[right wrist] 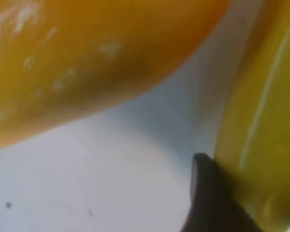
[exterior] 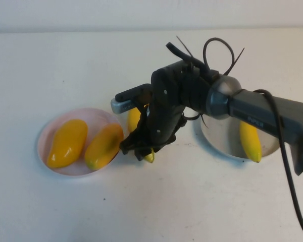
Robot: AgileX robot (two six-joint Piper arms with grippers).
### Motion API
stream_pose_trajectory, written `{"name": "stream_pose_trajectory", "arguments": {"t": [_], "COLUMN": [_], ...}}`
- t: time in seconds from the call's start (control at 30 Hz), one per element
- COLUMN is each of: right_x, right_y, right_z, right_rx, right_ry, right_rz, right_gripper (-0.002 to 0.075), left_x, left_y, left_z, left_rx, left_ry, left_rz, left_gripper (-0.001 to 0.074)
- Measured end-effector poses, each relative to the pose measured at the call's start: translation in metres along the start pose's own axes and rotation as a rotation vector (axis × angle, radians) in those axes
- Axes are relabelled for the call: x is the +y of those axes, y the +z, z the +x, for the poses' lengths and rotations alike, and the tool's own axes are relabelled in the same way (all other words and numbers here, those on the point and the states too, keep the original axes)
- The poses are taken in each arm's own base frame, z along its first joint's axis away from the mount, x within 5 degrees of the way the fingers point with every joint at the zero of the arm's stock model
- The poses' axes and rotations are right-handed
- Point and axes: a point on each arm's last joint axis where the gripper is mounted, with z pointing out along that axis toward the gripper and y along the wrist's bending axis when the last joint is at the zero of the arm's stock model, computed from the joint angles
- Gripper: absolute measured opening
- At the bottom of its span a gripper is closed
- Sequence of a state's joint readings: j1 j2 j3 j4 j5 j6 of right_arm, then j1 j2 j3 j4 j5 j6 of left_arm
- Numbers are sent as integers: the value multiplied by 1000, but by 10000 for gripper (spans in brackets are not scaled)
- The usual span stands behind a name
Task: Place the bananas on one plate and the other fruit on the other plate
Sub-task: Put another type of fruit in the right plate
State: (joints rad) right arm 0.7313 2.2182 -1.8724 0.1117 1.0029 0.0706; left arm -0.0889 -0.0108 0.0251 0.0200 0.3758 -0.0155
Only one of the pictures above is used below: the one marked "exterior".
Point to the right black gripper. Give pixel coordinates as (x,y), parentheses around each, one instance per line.
(164,113)

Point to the yellow plastic banana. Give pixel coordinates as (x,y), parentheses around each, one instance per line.
(133,121)
(251,143)

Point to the orange blushed plastic mango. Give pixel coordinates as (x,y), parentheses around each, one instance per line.
(103,146)

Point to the all yellow plastic mango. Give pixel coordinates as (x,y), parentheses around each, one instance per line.
(68,143)

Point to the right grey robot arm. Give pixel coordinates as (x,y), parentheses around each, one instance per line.
(267,116)

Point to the pink round plate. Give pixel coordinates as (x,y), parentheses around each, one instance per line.
(96,118)

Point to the grey round plate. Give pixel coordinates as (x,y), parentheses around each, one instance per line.
(222,136)

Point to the black looped zip tie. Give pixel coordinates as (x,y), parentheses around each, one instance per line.
(216,39)

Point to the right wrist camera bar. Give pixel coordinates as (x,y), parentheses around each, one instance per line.
(126,95)

